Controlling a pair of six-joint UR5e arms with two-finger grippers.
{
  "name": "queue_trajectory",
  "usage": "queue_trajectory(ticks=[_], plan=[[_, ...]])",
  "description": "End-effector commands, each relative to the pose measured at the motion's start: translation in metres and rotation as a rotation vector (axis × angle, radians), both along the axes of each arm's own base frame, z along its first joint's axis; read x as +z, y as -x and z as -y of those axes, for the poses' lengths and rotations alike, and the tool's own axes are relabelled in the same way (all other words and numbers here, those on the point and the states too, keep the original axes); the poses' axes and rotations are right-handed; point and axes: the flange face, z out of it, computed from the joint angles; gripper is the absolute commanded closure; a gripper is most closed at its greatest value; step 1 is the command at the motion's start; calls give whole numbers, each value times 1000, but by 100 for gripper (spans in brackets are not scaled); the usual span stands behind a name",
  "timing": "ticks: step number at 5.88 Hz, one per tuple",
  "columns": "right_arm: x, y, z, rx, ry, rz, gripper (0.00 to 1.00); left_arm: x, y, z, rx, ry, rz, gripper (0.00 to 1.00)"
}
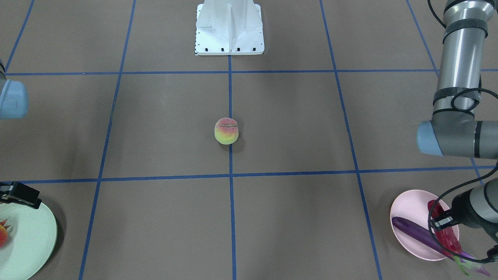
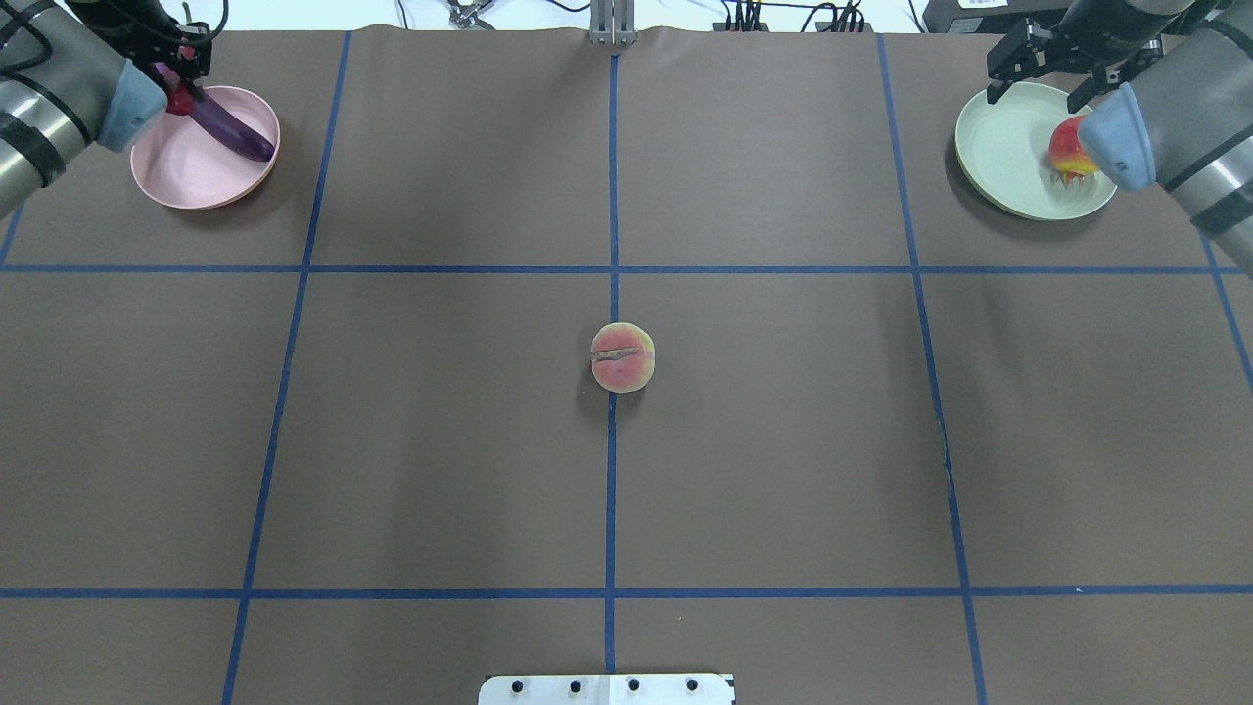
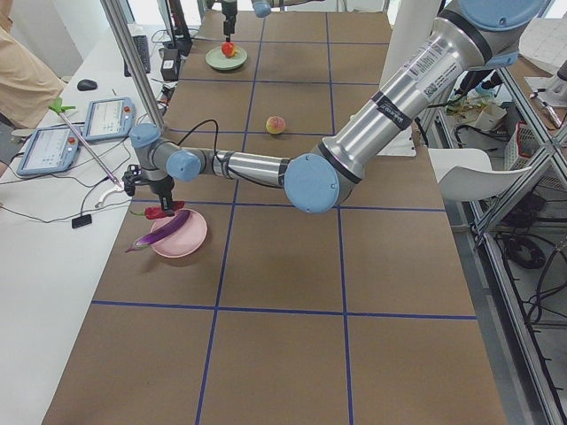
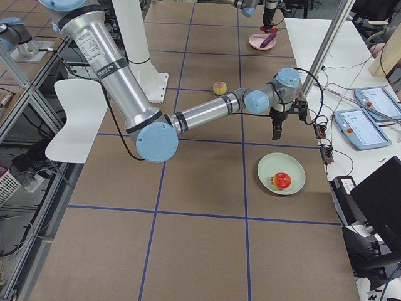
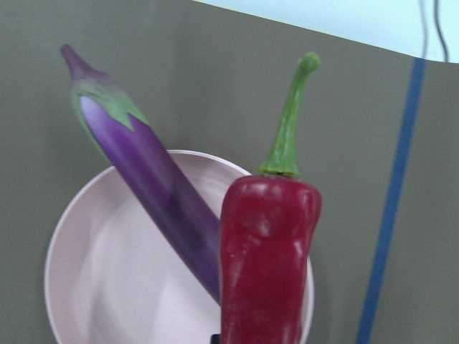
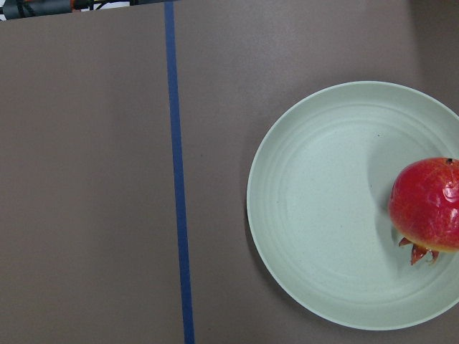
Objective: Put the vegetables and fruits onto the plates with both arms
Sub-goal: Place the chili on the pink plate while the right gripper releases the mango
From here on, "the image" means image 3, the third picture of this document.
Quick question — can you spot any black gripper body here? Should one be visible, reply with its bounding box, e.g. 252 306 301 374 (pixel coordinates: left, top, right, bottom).
223 16 235 36
152 176 175 216

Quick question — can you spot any red chili pepper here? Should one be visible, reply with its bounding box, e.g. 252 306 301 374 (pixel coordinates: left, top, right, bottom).
130 201 185 220

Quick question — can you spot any purple eggplant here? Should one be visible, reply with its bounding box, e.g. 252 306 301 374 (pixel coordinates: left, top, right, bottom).
126 210 190 252

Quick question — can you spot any red pomegranate fruit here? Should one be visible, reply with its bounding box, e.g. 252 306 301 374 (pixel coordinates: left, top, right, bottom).
221 41 237 59

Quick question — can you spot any pink plate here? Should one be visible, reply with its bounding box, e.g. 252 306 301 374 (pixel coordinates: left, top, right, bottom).
151 210 208 258

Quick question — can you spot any peach fruit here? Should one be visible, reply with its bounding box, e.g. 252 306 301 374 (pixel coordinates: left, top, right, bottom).
265 116 286 135

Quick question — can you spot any green plate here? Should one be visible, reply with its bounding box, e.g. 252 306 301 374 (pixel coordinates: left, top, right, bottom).
205 46 248 71

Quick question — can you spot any black power adapter box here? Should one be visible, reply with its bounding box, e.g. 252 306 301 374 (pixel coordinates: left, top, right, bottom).
160 49 181 81

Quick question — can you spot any far blue teach pendant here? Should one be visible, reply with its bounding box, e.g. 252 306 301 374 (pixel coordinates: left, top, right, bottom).
83 97 136 142

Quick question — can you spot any blue teach pendant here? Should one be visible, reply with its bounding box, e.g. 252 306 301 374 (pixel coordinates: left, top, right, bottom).
83 97 136 142
17 127 79 177

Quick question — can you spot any small black puck device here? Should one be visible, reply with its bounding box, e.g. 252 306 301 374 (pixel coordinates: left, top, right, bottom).
71 213 92 229

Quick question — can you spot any black keyboard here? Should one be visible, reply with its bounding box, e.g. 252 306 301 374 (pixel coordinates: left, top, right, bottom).
131 35 151 74

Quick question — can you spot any near blue teach pendant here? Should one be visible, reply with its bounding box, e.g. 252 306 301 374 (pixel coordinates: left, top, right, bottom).
17 127 79 177

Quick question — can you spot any black computer mouse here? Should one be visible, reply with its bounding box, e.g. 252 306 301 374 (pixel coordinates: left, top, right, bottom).
76 79 98 91

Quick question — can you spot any person in beige shirt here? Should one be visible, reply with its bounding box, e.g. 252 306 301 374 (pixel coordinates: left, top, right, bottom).
0 0 67 174

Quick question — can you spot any cardboard box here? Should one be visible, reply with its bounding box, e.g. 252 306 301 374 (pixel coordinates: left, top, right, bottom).
474 103 507 131

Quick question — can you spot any white plastic chair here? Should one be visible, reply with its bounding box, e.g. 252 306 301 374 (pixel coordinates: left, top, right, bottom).
428 148 532 202

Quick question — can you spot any white plastic basket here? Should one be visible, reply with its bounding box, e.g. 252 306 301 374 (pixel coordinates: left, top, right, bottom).
504 122 546 171

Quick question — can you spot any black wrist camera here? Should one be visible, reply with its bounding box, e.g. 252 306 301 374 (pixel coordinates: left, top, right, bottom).
122 164 147 197

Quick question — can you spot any aluminium frame post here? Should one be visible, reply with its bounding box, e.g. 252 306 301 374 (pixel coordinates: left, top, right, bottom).
100 0 164 130

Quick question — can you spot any green handled reacher stick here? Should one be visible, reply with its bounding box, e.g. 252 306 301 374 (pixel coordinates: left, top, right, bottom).
50 97 124 209

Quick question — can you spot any white camera stand column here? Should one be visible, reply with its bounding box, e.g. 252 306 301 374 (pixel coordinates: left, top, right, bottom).
349 0 448 158

